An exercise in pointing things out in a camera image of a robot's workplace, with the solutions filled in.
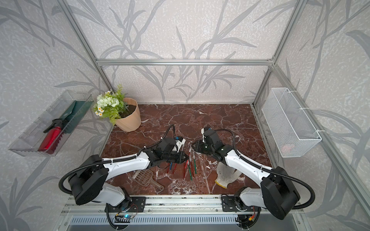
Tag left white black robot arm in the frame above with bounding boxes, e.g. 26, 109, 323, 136
58, 136, 189, 209

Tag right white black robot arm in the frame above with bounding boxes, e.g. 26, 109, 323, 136
192, 127, 316, 220

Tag green carving knife right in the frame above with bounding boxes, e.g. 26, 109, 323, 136
193, 152, 197, 174

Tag green carving knife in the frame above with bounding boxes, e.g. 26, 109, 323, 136
187, 159, 193, 181
193, 152, 197, 174

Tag green carving knife left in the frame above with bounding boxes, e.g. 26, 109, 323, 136
187, 159, 193, 181

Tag brown plastic scoop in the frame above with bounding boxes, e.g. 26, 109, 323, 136
133, 169, 164, 191

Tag white work glove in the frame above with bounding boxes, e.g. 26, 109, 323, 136
215, 162, 242, 189

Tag terracotta flower pot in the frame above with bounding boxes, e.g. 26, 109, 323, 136
115, 97, 141, 132

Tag artificial white flower plant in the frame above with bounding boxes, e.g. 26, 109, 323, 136
92, 84, 130, 125

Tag small circuit board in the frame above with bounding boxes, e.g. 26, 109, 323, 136
114, 213, 137, 223

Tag green garden trowel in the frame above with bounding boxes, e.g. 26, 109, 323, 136
60, 101, 93, 134

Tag red spray bottle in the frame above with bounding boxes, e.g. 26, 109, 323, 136
38, 119, 68, 155

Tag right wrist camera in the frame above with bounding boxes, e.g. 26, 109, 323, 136
201, 127, 211, 142

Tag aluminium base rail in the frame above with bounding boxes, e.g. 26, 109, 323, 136
59, 194, 304, 216

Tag white wire mesh basket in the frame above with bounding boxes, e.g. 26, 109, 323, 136
262, 88, 322, 158

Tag clear plastic wall tray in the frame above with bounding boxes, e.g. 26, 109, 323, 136
9, 90, 93, 157

